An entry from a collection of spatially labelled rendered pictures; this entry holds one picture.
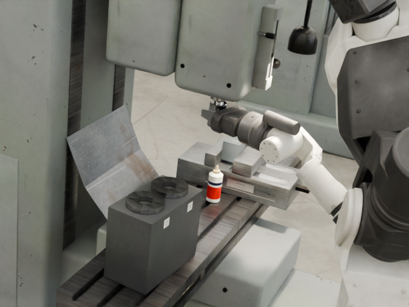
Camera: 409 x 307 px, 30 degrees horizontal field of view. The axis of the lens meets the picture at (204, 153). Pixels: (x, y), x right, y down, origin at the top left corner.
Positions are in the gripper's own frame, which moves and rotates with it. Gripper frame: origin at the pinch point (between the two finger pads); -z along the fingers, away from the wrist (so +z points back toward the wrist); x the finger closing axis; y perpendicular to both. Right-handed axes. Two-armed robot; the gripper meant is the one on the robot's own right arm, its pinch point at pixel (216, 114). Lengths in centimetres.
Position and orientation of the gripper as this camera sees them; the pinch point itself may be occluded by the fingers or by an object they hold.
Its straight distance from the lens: 203.3
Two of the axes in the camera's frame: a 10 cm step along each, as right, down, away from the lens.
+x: -6.8, 2.3, -6.9
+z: 7.2, 3.5, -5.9
